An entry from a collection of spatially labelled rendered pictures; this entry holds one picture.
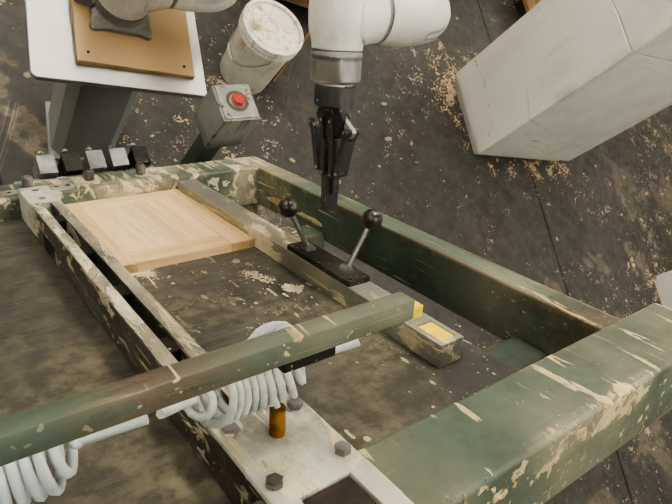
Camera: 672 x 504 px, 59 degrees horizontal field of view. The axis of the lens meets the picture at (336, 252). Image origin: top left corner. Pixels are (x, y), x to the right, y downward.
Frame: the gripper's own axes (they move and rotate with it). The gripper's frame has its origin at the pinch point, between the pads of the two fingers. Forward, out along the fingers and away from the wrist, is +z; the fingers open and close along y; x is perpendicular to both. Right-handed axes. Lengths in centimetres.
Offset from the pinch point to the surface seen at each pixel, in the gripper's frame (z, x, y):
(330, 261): 10.7, 4.3, -7.1
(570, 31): -27, -222, 97
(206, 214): 13.7, 9.2, 35.0
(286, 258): 13.7, 6.9, 3.8
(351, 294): 12.6, 6.9, -16.9
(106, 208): 14, 27, 50
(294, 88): 8, -109, 177
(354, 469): 5, 38, -56
